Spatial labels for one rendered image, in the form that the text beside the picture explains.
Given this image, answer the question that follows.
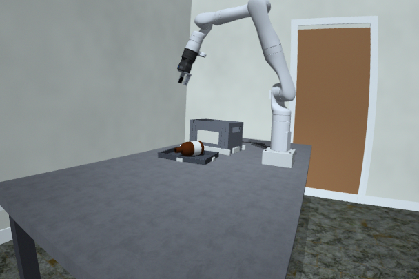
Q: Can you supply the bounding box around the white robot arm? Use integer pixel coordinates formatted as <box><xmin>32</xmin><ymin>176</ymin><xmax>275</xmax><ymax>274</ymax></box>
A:
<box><xmin>190</xmin><ymin>0</ymin><xmax>296</xmax><ymax>152</ymax></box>

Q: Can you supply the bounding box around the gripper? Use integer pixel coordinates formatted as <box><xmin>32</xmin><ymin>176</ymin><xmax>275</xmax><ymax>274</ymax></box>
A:
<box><xmin>177</xmin><ymin>40</ymin><xmax>206</xmax><ymax>86</ymax></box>

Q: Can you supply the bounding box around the brown glass bottle with white label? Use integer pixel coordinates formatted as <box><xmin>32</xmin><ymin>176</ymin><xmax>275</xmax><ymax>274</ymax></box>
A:
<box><xmin>174</xmin><ymin>141</ymin><xmax>204</xmax><ymax>156</ymax></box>

